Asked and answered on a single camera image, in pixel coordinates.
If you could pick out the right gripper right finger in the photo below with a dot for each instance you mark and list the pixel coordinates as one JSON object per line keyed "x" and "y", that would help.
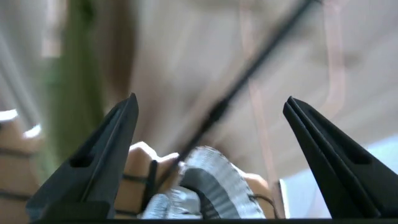
{"x": 342, "y": 174}

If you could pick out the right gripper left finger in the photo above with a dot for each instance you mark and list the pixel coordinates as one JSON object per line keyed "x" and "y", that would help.
{"x": 93, "y": 180}

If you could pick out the green long-sleeved shirt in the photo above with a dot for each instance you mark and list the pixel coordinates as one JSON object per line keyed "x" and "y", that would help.
{"x": 74, "y": 93}

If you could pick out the white laundry basket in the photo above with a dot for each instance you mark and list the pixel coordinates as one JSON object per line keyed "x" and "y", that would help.
{"x": 217, "y": 174}

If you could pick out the black clothes rack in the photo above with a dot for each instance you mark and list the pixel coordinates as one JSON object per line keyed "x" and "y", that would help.
{"x": 248, "y": 71}

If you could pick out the pale grey garment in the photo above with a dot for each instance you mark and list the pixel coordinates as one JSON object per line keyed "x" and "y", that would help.
{"x": 174, "y": 202}

